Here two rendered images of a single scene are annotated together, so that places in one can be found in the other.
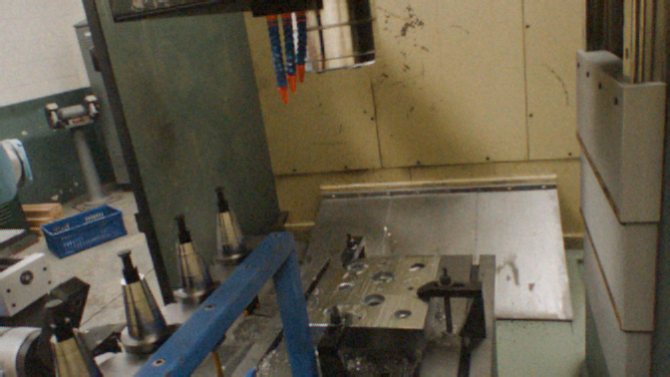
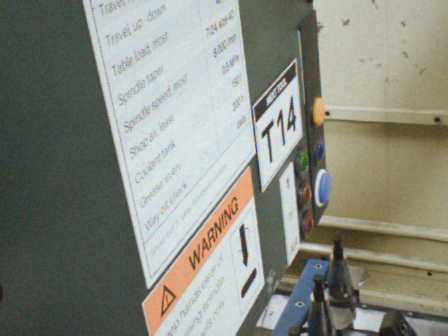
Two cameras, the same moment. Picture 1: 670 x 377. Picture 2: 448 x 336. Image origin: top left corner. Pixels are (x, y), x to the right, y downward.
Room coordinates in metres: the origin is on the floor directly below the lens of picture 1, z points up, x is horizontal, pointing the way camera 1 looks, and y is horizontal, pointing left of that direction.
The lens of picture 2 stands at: (1.35, 0.25, 1.94)
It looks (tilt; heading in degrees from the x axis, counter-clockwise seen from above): 28 degrees down; 189
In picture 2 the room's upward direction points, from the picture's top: 8 degrees counter-clockwise
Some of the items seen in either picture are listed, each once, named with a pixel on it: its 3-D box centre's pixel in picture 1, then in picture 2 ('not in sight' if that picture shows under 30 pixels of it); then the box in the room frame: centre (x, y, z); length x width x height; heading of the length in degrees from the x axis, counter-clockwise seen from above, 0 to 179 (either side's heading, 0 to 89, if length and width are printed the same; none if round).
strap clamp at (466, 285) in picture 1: (450, 300); not in sight; (0.95, -0.19, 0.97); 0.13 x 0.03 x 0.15; 71
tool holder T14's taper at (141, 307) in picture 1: (140, 304); (320, 314); (0.56, 0.25, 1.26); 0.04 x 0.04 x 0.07
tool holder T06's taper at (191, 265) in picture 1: (190, 263); not in sight; (0.67, 0.21, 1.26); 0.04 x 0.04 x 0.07
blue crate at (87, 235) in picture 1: (85, 229); not in sight; (4.46, 2.24, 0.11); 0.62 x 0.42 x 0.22; 130
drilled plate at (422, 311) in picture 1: (379, 298); not in sight; (1.02, -0.05, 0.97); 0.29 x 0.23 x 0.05; 161
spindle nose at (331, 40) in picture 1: (334, 31); not in sight; (1.00, -0.04, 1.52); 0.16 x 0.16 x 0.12
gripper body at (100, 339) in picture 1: (78, 364); not in sight; (0.61, 0.37, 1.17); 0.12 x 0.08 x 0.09; 71
